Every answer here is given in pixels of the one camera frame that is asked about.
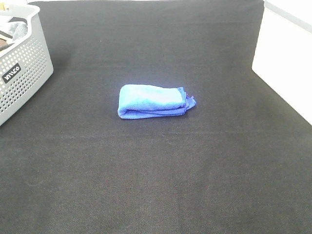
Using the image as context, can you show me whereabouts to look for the blue microfiber towel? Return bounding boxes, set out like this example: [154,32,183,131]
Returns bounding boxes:
[117,84,196,119]

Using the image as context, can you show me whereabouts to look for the grey perforated laundry basket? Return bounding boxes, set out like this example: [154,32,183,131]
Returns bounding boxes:
[0,2,53,124]

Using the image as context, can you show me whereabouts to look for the white plastic storage crate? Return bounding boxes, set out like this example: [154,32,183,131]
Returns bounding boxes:
[252,0,312,123]

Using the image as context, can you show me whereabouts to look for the grey cloth in basket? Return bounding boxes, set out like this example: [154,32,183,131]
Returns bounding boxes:
[0,21,28,43]

